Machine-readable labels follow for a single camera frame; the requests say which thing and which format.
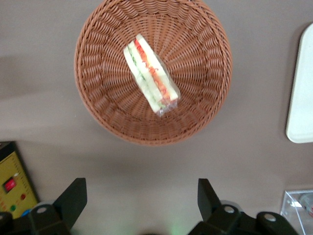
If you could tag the yellow control box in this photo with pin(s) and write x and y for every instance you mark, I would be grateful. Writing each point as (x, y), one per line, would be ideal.
(14, 176)

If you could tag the red grey small item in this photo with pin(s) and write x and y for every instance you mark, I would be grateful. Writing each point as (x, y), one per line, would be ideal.
(307, 202)

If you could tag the cream plastic tray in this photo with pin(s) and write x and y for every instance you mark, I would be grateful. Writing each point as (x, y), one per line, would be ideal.
(302, 98)

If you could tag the plastic-wrapped sandwich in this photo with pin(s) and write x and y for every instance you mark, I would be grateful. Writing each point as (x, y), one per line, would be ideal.
(149, 73)

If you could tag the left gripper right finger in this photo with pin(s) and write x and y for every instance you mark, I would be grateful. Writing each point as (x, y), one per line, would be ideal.
(207, 203)

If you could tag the round brown wicker basket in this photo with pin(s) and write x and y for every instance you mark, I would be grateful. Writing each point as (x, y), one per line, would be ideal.
(195, 73)

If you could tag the clear acrylic box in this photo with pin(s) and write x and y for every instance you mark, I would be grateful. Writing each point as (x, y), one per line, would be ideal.
(293, 215)

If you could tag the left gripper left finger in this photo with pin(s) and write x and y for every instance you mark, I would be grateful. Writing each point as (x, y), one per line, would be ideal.
(71, 200)

